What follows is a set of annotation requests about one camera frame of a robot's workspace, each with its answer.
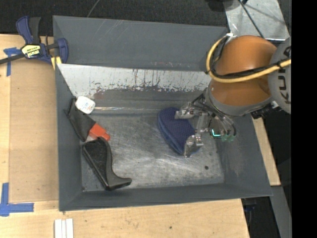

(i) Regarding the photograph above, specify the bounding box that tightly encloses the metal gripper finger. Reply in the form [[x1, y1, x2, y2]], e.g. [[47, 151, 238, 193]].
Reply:
[[175, 102, 199, 120], [183, 134, 205, 158]]

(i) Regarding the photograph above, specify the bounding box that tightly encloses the blue mesh pad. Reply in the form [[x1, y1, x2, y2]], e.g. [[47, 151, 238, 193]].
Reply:
[[157, 107, 199, 156]]

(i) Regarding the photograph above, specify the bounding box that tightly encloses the grey metal bin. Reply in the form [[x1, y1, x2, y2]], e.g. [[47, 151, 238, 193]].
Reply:
[[52, 15, 273, 212]]

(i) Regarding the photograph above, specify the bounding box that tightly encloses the red-orange plastic piece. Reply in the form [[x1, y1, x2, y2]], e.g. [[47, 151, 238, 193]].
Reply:
[[88, 122, 111, 142]]

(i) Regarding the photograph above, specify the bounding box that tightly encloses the black curved brush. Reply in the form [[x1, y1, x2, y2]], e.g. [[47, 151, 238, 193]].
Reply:
[[82, 137, 133, 191]]

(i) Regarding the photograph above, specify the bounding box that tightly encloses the white oval tag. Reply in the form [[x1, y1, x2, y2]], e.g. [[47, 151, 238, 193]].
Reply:
[[74, 96, 96, 115]]

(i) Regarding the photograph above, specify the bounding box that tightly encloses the pale wood board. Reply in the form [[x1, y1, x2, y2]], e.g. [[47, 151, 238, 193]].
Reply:
[[8, 35, 60, 204]]

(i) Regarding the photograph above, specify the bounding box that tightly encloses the black cylinder on white bracket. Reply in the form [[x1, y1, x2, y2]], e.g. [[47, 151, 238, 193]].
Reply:
[[250, 100, 284, 120]]

